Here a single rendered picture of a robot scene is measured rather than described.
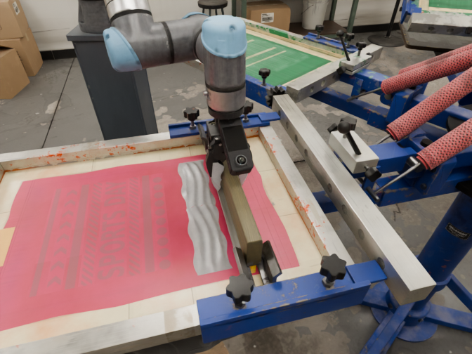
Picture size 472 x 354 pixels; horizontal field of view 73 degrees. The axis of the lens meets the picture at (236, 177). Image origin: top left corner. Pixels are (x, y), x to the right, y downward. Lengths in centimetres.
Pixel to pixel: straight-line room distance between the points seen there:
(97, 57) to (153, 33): 55
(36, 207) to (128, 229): 25
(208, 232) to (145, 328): 24
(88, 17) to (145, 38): 54
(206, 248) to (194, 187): 19
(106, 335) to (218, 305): 18
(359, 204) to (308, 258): 15
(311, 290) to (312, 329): 109
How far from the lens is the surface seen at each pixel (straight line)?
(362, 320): 177
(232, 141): 62
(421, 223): 230
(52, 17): 459
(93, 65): 118
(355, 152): 77
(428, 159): 86
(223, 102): 60
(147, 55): 63
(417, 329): 184
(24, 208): 92
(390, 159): 86
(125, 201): 83
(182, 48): 64
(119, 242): 75
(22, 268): 79
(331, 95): 136
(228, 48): 56
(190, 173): 86
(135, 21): 63
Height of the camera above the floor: 152
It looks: 41 degrees down
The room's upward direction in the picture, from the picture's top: straight up
